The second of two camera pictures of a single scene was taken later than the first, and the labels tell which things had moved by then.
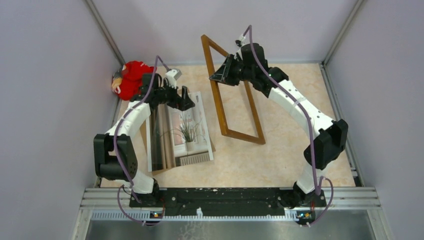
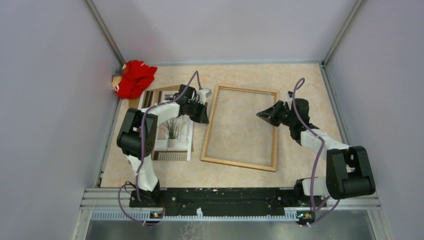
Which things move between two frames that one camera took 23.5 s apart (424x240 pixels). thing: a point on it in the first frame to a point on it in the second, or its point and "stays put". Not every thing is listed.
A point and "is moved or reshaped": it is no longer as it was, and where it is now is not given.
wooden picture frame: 207,42 to 273,168
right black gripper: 224,74 to 270,114
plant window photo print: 177,138 is moved or reshaped
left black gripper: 182,103 to 202,117
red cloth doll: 127,79 stays put
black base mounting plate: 228,199 stays put
